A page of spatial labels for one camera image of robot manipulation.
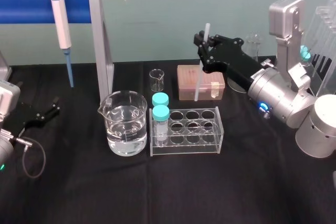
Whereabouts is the thin dark gripper cable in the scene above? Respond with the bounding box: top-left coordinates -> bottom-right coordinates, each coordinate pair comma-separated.
15,136 -> 47,179

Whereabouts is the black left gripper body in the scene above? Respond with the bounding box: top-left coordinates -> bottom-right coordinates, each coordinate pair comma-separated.
15,102 -> 42,133

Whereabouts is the tall clear acrylic stand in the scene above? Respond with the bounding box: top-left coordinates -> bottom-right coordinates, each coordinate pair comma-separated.
301,0 -> 336,98

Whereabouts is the grey stand end plate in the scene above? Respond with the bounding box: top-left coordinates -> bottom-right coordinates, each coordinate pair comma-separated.
88,0 -> 116,105

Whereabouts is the blue padded stand bar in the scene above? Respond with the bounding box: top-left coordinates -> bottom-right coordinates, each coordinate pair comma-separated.
0,0 -> 92,25

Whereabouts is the brown pipette tip box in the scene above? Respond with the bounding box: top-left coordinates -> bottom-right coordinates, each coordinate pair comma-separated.
176,64 -> 227,101

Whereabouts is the teal capped clear vial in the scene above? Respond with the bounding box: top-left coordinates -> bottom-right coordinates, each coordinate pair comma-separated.
151,92 -> 170,108
300,45 -> 312,65
152,104 -> 171,147

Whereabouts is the large glass beaker with water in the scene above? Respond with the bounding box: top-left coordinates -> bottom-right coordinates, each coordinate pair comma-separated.
97,90 -> 149,156

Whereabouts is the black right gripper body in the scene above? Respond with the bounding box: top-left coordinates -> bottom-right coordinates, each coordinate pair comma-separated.
213,34 -> 265,94

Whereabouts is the white and blue pipette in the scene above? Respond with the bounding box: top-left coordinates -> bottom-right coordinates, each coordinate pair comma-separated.
49,0 -> 75,89

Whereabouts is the clear acrylic tube rack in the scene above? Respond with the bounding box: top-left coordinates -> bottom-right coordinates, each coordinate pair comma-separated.
149,106 -> 225,157

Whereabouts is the clear glass flask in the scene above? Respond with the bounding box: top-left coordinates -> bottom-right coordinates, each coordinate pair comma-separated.
226,31 -> 265,94

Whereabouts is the small empty glass beaker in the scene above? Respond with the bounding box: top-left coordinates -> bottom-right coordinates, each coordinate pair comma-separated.
149,68 -> 165,94

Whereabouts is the black table cloth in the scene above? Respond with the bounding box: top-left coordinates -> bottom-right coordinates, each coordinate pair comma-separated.
0,55 -> 336,224

